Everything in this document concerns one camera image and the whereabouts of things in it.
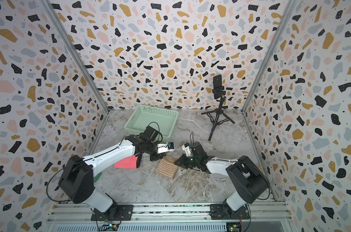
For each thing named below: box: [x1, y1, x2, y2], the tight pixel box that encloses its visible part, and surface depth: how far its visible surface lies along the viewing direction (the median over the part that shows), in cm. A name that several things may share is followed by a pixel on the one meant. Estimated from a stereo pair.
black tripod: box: [200, 95, 235, 142], surface depth 105 cm
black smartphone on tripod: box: [212, 74, 226, 100], surface depth 91 cm
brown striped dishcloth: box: [155, 154, 179, 180], surface depth 89 cm
